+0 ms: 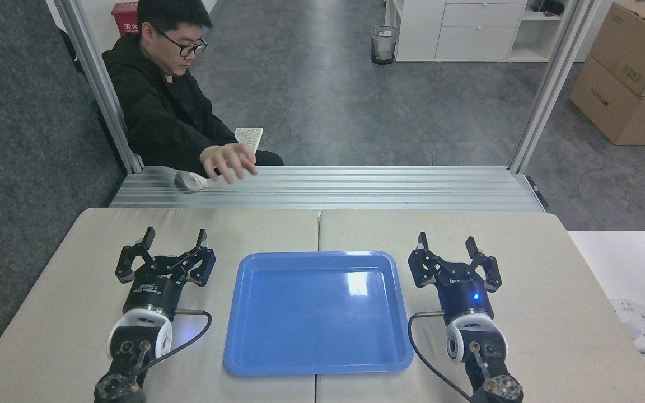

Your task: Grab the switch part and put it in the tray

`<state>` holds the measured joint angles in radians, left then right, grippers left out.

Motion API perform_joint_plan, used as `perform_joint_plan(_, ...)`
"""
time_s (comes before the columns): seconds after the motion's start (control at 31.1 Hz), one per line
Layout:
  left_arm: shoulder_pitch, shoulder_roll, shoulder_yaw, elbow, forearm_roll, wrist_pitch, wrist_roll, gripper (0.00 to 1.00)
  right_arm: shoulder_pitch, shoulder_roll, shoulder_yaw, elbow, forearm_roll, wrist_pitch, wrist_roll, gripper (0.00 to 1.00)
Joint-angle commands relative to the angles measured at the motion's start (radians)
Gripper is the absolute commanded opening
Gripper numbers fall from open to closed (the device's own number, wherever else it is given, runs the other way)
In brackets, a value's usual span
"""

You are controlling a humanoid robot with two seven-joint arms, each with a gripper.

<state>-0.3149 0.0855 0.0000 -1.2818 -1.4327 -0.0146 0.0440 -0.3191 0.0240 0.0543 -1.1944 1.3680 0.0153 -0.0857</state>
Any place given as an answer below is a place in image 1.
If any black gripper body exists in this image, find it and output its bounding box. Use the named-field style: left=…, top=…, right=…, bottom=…
left=437, top=267, right=496, bottom=323
left=123, top=256, right=187, bottom=320

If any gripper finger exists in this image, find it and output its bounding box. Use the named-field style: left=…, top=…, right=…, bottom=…
left=464, top=236, right=503, bottom=293
left=408, top=232, right=448, bottom=289
left=169, top=228, right=217, bottom=288
left=115, top=227, right=158, bottom=283

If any blue plastic tray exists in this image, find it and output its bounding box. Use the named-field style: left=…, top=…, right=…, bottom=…
left=222, top=251, right=414, bottom=376

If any person's hand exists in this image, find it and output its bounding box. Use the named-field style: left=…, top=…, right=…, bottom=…
left=200, top=143, right=258, bottom=184

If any white computer mouse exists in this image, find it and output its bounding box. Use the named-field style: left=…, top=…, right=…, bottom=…
left=174, top=171, right=208, bottom=194

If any white keyboard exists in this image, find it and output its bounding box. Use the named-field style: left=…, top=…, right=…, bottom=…
left=234, top=128, right=264, bottom=153

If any white round power strip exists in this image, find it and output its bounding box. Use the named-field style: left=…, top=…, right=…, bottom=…
left=609, top=298, right=645, bottom=352

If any person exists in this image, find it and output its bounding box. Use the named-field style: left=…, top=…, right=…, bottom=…
left=101, top=0, right=285, bottom=184

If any large cardboard box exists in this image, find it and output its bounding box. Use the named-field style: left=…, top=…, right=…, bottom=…
left=569, top=55, right=645, bottom=146

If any grey mesh waste bin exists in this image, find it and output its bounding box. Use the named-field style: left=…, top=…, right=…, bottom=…
left=371, top=26, right=399, bottom=65

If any white drawer cabinet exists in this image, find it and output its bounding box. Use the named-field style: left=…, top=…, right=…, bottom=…
left=384, top=0, right=567, bottom=63

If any red fire extinguisher box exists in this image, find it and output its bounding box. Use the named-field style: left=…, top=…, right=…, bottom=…
left=111, top=2, right=140, bottom=38

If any tilted cardboard box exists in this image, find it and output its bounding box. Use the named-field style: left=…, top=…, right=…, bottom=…
left=589, top=2, right=645, bottom=98

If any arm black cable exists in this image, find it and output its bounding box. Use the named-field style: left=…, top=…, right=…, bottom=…
left=407, top=311, right=472, bottom=401
left=132, top=308, right=213, bottom=373

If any silver aluminium rail platform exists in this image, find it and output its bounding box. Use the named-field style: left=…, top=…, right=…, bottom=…
left=110, top=166, right=548, bottom=212

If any silver aluminium post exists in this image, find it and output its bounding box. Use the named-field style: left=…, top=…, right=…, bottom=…
left=508, top=0, right=603, bottom=174
left=54, top=0, right=144, bottom=174

